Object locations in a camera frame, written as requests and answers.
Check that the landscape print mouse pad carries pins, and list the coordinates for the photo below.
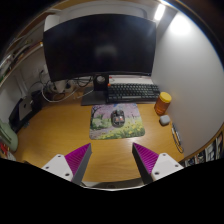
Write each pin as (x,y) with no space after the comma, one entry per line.
(100,128)

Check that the black keyboard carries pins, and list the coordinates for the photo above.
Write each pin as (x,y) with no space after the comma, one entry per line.
(133,92)

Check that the white wall socket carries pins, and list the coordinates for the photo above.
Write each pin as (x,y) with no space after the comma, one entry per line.
(41,70)

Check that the white power strip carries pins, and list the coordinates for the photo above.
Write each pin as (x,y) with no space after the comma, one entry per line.
(61,87)

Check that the black computer monitor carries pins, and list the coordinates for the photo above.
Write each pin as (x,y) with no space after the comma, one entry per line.
(100,46)

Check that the black box stand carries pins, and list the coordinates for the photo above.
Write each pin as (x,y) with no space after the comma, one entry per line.
(37,100)

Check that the small grey earbuds case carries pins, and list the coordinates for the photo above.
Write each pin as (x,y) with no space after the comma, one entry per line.
(164,120)

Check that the pale green plastic stand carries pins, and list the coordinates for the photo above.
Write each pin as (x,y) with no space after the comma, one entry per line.
(8,135)

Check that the orange bottle with yellow lid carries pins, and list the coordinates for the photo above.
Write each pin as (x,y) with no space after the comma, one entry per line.
(162,105)

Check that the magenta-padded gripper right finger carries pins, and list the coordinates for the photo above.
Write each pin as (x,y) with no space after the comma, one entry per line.
(163,164)

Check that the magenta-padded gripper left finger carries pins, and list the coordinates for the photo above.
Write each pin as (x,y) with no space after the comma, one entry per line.
(59,165)

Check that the row of books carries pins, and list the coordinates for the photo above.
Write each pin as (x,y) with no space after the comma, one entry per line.
(210,151)

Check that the bright lamp light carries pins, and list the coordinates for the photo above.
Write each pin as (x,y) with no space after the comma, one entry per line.
(159,12)

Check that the wooden wall shelf unit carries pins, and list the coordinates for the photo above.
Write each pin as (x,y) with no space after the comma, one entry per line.
(20,53)

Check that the transparent dark computer mouse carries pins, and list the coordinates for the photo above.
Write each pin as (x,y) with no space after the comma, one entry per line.
(117,118)

